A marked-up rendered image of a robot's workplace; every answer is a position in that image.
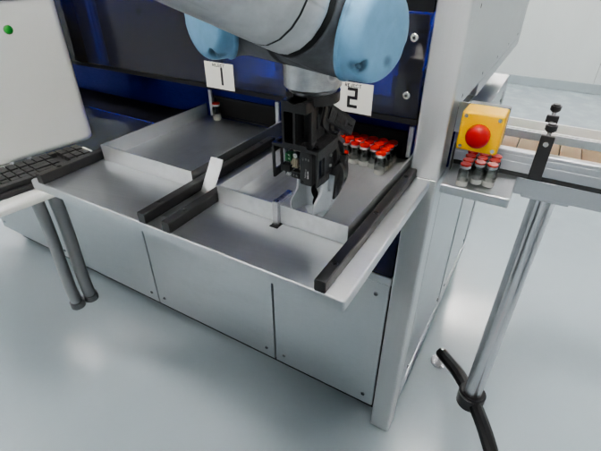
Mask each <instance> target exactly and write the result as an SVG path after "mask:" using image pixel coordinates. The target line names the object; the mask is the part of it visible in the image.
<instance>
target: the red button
mask: <svg viewBox="0 0 601 451"><path fill-rule="evenodd" d="M490 136H491V133H490V131H489V129H488V128H487V127H486V126H485V125H483V124H475V125H472V126H471V127H470V128H469V129H468V130H467V132H466V134H465V141H466V143H467V144H468V145H469V146H470V147H471V148H474V149H480V148H483V147H485V146H486V145H487V143H488V142H489V140H490Z"/></svg>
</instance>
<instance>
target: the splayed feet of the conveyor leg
mask: <svg viewBox="0 0 601 451"><path fill-rule="evenodd" d="M430 361H431V363H432V364H433V366H435V367H436V368H438V369H444V368H447V369H448V371H449V372H450V373H451V375H452V376H453V378H454V380H455V382H456V383H457V385H458V387H459V389H458V392H457V395H456V401H457V403H458V405H459V406H460V408H462V409H463V410H465V411H466V412H469V413H471V416H472V419H473V421H474V423H475V426H476V429H477V432H478V436H479V439H480V443H481V446H482V449H483V451H498V447H497V444H496V442H495V436H494V433H493V431H492V428H491V425H490V422H489V420H488V418H487V414H486V412H485V409H484V407H483V405H484V403H485V401H486V399H487V395H486V392H485V390H483V393H482V395H481V397H480V398H477V399H475V398H471V397H469V396H467V394H466V393H465V391H464V388H465V385H466V382H467V379H468V376H467V374H466V373H465V371H464V370H463V368H462V367H461V365H460V364H459V363H458V362H457V361H456V360H455V359H454V358H453V357H452V356H451V355H450V354H449V353H448V351H447V350H446V349H444V348H443V347H441V348H439V349H438V350H437V351H436V354H435V355H433V356H432V357H431V360H430Z"/></svg>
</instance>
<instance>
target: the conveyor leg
mask: <svg viewBox="0 0 601 451"><path fill-rule="evenodd" d="M521 197H524V198H528V199H529V203H528V206H527V208H526V211H525V214H524V217H523V219H522V221H521V226H520V229H519V232H518V234H517V237H516V240H515V243H514V245H513V247H512V252H511V255H510V258H509V260H508V263H507V266H506V269H505V271H504V275H503V278H502V281H501V284H500V286H499V289H498V292H497V295H496V298H495V301H494V304H493V307H492V310H491V312H490V315H489V318H488V321H487V324H486V327H485V330H484V333H483V336H482V338H481V341H480V344H479V347H478V350H477V353H476V356H475V359H474V362H473V364H472V367H471V370H470V374H469V376H468V379H467V382H466V385H465V388H464V391H465V393H466V394H467V396H469V397H471V398H475V399H477V398H480V397H481V395H482V393H483V390H484V387H485V385H486V383H487V379H488V376H489V374H490V371H491V370H492V367H493V364H494V362H495V358H496V356H497V354H498V351H499V348H500V346H501V343H502V342H503V339H504V335H505V332H506V330H507V328H508V325H509V323H510V320H511V318H512V315H513V312H514V309H515V307H516V304H517V302H518V300H519V297H520V295H521V291H522V288H523V286H524V284H525V281H526V279H527V276H528V274H529V270H530V268H531V265H532V263H533V260H534V258H535V256H536V253H537V251H538V246H539V244H540V242H541V240H542V237H543V235H544V232H545V230H546V226H547V224H548V221H549V218H550V217H551V214H552V212H553V209H554V205H559V206H564V207H569V205H565V204H561V203H557V202H552V201H549V200H541V199H538V198H533V197H530V196H526V195H521Z"/></svg>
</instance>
